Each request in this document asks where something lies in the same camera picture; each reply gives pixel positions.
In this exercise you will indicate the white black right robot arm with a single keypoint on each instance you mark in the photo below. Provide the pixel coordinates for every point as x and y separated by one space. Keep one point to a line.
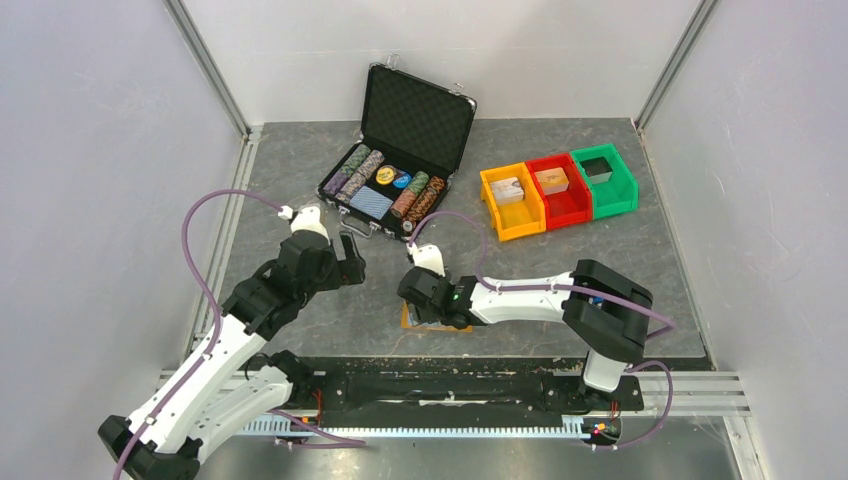
605 309

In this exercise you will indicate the red plastic bin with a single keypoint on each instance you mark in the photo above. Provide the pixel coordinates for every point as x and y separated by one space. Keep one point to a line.
565 195

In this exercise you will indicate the card deck in red bin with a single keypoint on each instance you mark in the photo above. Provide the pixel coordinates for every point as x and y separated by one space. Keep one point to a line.
552 181

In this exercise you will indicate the black poker chip case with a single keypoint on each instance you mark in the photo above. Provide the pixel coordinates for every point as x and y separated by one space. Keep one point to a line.
417 126

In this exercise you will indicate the green plastic bin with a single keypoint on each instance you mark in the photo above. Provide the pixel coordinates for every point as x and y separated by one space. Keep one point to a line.
620 194

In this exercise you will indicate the yellow dealer chip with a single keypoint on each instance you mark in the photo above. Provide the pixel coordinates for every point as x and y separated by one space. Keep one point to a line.
386 175

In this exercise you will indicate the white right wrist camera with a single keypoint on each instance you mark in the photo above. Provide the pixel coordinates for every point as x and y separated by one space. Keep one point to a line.
428 257

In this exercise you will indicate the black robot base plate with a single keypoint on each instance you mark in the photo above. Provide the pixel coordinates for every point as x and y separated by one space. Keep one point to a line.
453 392

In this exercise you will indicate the blue playing card deck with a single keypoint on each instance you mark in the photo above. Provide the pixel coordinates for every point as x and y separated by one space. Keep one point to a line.
371 203

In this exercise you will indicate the slotted aluminium cable duct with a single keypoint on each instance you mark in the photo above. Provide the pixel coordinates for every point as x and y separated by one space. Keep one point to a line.
271 425

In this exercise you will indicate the black box in green bin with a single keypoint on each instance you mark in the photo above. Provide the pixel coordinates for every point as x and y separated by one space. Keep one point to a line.
598 170

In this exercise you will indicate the card deck in yellow bin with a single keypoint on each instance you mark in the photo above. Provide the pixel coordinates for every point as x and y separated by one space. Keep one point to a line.
507 191

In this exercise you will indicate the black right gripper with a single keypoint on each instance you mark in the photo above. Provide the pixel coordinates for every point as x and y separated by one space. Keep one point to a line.
425 315

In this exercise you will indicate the orange leather card holder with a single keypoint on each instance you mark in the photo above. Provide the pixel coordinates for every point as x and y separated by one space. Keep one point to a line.
409 319

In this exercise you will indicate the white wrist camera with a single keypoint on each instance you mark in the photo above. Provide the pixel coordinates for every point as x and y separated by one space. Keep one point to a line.
305 219
428 257

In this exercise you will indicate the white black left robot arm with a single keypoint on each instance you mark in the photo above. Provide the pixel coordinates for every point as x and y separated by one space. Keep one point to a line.
171 435

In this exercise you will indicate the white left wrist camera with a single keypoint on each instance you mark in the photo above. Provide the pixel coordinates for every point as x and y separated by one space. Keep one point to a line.
305 219

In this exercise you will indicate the blue dealer chip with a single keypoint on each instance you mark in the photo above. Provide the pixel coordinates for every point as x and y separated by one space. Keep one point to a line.
401 181

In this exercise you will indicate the yellow plastic bin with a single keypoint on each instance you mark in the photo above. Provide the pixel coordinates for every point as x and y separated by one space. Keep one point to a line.
515 206

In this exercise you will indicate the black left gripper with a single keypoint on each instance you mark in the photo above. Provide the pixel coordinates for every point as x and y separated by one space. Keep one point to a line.
349 271

